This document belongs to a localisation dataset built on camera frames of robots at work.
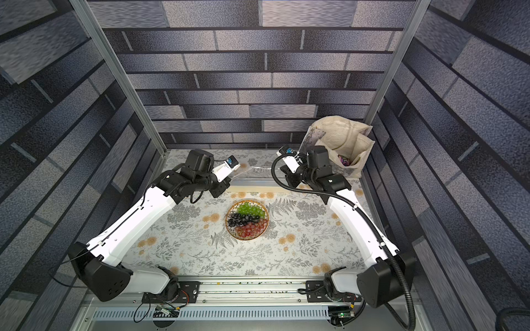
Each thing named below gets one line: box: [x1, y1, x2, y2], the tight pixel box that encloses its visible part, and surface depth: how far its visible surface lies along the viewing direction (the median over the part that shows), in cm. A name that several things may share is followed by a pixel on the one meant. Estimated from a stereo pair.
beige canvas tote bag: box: [300, 115, 376, 179], surface depth 97 cm
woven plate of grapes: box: [224, 199, 270, 241], surface depth 89 cm
